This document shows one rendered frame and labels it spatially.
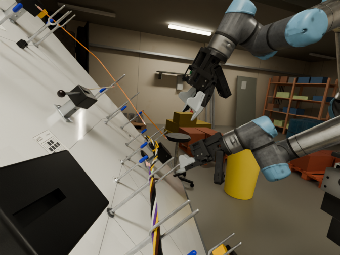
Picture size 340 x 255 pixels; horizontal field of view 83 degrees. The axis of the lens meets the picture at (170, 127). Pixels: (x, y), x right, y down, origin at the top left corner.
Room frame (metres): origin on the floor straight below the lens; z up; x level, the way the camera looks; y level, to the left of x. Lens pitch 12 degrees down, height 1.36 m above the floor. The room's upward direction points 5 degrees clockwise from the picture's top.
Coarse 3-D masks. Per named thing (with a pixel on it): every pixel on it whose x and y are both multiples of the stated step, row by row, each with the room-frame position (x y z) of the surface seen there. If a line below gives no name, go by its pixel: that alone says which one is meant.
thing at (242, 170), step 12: (228, 156) 2.46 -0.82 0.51; (240, 156) 2.29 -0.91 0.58; (252, 156) 2.25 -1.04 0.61; (228, 168) 2.42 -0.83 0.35; (240, 168) 2.28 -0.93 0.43; (252, 168) 2.26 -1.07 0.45; (228, 180) 2.40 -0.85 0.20; (240, 180) 2.28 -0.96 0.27; (252, 180) 2.28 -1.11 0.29; (228, 192) 2.37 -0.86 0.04; (240, 192) 2.28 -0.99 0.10; (252, 192) 2.33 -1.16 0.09
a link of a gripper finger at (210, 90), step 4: (212, 84) 0.59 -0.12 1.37; (208, 88) 0.59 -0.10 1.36; (212, 88) 0.59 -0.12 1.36; (204, 92) 0.60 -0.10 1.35; (208, 92) 0.58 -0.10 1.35; (212, 92) 0.59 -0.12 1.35; (204, 96) 0.59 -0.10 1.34; (208, 96) 0.59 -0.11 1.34; (204, 100) 0.59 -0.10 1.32; (208, 100) 0.58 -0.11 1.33; (204, 104) 0.58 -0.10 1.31
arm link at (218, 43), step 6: (216, 36) 0.60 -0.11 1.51; (222, 36) 0.59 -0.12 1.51; (210, 42) 0.61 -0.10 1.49; (216, 42) 0.59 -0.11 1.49; (222, 42) 0.58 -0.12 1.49; (228, 42) 0.59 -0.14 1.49; (210, 48) 0.61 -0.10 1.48; (216, 48) 0.59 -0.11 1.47; (222, 48) 0.58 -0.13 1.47; (228, 48) 0.59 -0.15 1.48; (234, 48) 0.61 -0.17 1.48; (222, 54) 0.59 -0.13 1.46; (228, 54) 0.59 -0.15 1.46
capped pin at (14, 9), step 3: (18, 3) 0.41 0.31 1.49; (15, 6) 0.41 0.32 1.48; (18, 6) 0.41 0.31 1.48; (21, 6) 0.41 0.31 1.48; (12, 9) 0.41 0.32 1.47; (15, 9) 0.41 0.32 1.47; (18, 9) 0.41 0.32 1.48; (12, 12) 0.41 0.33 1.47; (15, 12) 0.41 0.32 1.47; (6, 15) 0.41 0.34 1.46; (9, 15) 0.41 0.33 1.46; (3, 18) 0.40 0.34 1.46; (6, 18) 0.41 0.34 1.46; (0, 21) 0.40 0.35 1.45; (3, 21) 0.41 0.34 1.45; (0, 24) 0.41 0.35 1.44
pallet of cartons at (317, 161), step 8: (320, 152) 3.46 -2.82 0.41; (328, 152) 3.51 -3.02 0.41; (296, 160) 3.36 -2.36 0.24; (304, 160) 3.23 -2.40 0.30; (312, 160) 3.17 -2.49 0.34; (320, 160) 3.22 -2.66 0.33; (328, 160) 3.26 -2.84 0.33; (336, 160) 3.21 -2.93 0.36; (296, 168) 3.29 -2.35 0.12; (304, 168) 3.20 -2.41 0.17; (312, 168) 3.18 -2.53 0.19; (320, 168) 3.23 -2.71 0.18; (304, 176) 3.12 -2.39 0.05; (312, 176) 2.99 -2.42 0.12; (320, 176) 3.00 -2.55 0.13; (320, 184) 2.84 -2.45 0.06
